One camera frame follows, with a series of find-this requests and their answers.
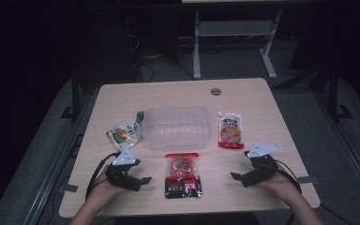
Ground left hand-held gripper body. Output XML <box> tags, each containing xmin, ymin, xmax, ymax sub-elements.
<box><xmin>105</xmin><ymin>149</ymin><xmax>143</xmax><ymax>192</ymax></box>

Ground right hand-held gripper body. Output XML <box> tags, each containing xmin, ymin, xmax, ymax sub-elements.
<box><xmin>240</xmin><ymin>143</ymin><xmax>281</xmax><ymax>188</ymax></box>

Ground white and red snack packet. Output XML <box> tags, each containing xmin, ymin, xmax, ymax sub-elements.
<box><xmin>217</xmin><ymin>111</ymin><xmax>246</xmax><ymax>150</ymax></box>

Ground red and black snack packet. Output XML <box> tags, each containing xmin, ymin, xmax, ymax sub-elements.
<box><xmin>163</xmin><ymin>152</ymin><xmax>203</xmax><ymax>200</ymax></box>

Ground clear plastic container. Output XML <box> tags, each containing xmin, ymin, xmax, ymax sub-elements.
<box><xmin>142</xmin><ymin>105</ymin><xmax>213</xmax><ymax>152</ymax></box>

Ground person's left hand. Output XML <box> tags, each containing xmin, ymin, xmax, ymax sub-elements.
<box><xmin>88</xmin><ymin>170</ymin><xmax>129</xmax><ymax>205</ymax></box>

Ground person's right hand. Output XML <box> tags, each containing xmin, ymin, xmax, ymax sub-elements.
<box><xmin>257</xmin><ymin>165</ymin><xmax>303</xmax><ymax>208</ymax></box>

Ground green and white snack packet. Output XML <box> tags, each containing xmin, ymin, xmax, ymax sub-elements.
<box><xmin>105</xmin><ymin>111</ymin><xmax>145</xmax><ymax>153</ymax></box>

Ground grey tape strip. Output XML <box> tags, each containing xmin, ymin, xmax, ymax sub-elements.
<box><xmin>296</xmin><ymin>175</ymin><xmax>314</xmax><ymax>185</ymax></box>
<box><xmin>62</xmin><ymin>183</ymin><xmax>80</xmax><ymax>193</ymax></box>

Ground black metal stand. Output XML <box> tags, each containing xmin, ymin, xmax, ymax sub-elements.
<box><xmin>327</xmin><ymin>64</ymin><xmax>354</xmax><ymax>122</ymax></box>

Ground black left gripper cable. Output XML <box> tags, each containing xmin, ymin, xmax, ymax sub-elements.
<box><xmin>84</xmin><ymin>152</ymin><xmax>121</xmax><ymax>201</ymax></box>

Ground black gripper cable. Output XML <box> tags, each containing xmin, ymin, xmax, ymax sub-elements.
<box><xmin>275</xmin><ymin>159</ymin><xmax>303</xmax><ymax>195</ymax></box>
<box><xmin>84</xmin><ymin>152</ymin><xmax>121</xmax><ymax>201</ymax></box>

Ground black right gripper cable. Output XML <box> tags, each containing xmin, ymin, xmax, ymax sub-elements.
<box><xmin>275</xmin><ymin>159</ymin><xmax>303</xmax><ymax>195</ymax></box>

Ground aluminium floor rail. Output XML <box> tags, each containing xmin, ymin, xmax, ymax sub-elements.
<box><xmin>312</xmin><ymin>90</ymin><xmax>360</xmax><ymax>204</ymax></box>
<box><xmin>22</xmin><ymin>90</ymin><xmax>102</xmax><ymax>225</ymax></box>

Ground black floor cables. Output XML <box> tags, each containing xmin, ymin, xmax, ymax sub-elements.
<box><xmin>127</xmin><ymin>31</ymin><xmax>196</xmax><ymax>83</ymax></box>

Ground white metal table frame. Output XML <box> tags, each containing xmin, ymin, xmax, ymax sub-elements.
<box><xmin>181</xmin><ymin>0</ymin><xmax>285</xmax><ymax>81</ymax></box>

